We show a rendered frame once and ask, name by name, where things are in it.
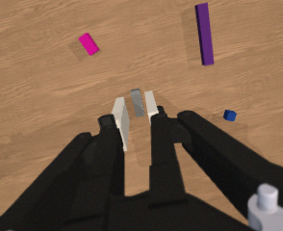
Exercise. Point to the magenta rectangular block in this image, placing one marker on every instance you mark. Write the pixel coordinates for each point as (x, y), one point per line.
(88, 43)

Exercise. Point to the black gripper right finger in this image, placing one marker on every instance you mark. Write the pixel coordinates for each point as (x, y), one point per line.
(252, 184)

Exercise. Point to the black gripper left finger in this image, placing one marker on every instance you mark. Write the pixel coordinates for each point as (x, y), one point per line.
(48, 204)

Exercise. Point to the purple rod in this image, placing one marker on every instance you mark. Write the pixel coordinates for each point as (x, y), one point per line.
(204, 33)

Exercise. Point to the small blue cube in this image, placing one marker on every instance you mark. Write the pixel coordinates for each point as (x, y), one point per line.
(229, 115)

